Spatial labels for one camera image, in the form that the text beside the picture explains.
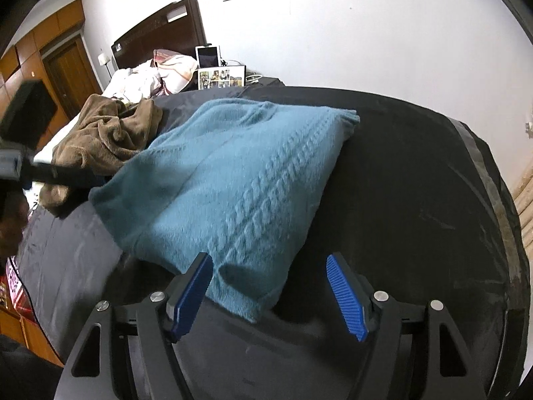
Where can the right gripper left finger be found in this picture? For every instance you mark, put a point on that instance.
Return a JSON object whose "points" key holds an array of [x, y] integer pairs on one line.
{"points": [[186, 293]]}

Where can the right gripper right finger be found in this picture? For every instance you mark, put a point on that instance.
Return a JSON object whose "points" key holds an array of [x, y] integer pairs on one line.
{"points": [[352, 295]]}

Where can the teal knitted sweater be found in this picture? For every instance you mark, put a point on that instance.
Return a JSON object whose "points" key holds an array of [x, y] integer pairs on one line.
{"points": [[241, 180]]}

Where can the brown wooden door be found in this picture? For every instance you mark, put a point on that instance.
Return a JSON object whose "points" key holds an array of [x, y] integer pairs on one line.
{"points": [[71, 74]]}

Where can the brown fleece garment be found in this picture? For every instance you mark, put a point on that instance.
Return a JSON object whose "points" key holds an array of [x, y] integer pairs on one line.
{"points": [[108, 134]]}

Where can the white and pink bedding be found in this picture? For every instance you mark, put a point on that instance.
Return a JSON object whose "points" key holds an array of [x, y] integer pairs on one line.
{"points": [[165, 74]]}

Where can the dark wooden headboard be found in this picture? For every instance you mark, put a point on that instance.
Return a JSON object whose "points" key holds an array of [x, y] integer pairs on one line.
{"points": [[176, 27]]}

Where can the white framed tablet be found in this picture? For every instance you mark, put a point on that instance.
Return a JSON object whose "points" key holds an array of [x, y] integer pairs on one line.
{"points": [[208, 56]]}

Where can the beige curtain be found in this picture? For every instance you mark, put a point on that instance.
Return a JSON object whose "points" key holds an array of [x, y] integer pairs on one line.
{"points": [[522, 197]]}

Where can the photo collage frame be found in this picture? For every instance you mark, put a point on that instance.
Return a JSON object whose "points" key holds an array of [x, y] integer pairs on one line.
{"points": [[222, 77]]}

